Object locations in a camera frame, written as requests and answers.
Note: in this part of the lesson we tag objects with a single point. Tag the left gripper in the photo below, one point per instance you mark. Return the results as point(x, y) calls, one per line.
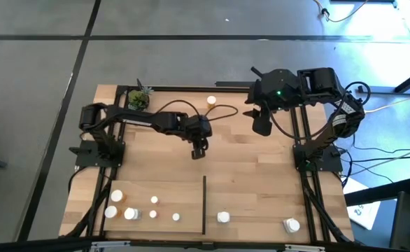
point(201, 129)

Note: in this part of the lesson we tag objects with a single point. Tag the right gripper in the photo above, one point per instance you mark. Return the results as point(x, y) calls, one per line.
point(261, 99)

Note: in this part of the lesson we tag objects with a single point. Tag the small clear green medicine bottle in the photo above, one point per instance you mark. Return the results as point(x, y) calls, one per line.
point(176, 217)

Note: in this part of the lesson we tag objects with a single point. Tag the orange medicine bottle white cap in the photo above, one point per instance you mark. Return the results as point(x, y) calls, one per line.
point(111, 211)
point(117, 195)
point(211, 100)

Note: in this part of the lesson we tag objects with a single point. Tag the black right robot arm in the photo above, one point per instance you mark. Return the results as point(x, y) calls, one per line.
point(320, 82)

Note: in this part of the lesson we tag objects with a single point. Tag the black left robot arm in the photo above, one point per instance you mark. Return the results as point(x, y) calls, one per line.
point(145, 120)

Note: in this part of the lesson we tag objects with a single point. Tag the succulent plant black pot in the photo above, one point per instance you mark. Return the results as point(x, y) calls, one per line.
point(138, 99)

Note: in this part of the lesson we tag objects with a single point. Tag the grey metal floor bar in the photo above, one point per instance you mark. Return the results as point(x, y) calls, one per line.
point(394, 90)

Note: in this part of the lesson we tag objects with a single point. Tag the white printed sheet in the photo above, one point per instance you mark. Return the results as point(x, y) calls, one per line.
point(360, 210)

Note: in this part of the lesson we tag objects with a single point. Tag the black metal beam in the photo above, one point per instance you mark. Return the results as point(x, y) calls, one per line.
point(380, 192)

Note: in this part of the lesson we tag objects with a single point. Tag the dark grey cabinet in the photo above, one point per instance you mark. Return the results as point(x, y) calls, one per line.
point(408, 224)

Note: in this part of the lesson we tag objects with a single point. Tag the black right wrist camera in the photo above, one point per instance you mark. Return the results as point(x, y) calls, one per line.
point(262, 126)

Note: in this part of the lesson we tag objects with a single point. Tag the black metal table frame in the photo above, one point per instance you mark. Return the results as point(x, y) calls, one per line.
point(177, 89)

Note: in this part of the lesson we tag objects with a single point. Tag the black frame crossbar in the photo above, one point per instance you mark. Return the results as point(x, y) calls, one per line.
point(205, 246)

